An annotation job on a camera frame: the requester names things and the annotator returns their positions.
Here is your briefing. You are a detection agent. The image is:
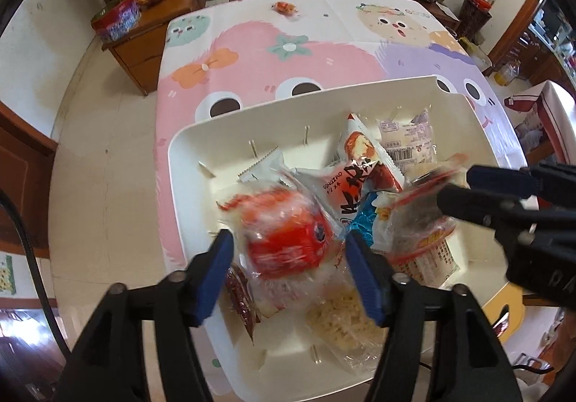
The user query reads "white plastic tray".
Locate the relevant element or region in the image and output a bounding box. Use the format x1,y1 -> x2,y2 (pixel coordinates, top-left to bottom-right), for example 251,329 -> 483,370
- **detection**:
158,76 -> 521,401

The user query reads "large printed clear cake pack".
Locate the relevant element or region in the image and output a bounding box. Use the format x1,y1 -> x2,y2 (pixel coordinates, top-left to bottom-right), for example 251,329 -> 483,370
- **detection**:
391,240 -> 460,288

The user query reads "red label sausage pack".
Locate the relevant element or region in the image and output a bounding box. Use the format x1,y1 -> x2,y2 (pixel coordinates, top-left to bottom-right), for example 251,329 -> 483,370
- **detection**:
372,153 -> 468,263

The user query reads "red lid dark bin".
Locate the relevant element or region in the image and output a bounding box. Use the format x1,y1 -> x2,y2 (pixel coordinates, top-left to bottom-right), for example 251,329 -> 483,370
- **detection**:
457,0 -> 492,40

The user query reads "brown wooden door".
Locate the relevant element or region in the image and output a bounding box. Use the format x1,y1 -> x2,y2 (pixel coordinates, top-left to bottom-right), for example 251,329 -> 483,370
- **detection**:
0,105 -> 58,259

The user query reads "silver blue snack bag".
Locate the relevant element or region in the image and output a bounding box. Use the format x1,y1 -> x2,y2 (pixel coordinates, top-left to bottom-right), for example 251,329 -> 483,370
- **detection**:
347,191 -> 393,250

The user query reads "red round pastry pack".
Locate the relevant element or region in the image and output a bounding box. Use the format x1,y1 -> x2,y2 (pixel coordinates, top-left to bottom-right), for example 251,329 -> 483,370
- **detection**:
216,184 -> 343,317

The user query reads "white plastic pitcher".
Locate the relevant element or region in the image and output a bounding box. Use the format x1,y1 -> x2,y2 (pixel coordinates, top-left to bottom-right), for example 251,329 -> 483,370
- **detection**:
458,36 -> 492,73

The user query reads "orange white snack bar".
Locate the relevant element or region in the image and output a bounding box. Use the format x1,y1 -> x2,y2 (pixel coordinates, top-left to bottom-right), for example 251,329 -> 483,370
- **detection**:
238,148 -> 285,183

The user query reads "dark red date pack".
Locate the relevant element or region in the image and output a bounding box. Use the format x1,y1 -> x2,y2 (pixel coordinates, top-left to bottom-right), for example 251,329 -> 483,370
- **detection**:
225,263 -> 262,342

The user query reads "red round tin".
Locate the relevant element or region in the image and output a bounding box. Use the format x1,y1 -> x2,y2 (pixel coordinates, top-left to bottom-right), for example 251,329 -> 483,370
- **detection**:
91,0 -> 141,43

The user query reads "purple white bread pack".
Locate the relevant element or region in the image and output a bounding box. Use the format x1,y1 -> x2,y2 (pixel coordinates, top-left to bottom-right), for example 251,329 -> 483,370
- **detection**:
378,109 -> 437,177

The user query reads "wooden tv cabinet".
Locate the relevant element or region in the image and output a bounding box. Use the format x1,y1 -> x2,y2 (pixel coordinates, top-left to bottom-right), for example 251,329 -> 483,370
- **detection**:
102,0 -> 464,95

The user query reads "cartoon printed tablecloth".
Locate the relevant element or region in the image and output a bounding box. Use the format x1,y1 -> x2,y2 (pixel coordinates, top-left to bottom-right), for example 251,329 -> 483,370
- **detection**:
152,0 -> 530,393

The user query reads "red white jujube snack bag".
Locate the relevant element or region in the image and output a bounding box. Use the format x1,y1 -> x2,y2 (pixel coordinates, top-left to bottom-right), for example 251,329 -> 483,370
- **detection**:
292,111 -> 406,228

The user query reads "small orange snack pack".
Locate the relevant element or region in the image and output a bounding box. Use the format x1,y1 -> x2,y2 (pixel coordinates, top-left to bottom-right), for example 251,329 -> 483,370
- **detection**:
271,1 -> 299,18

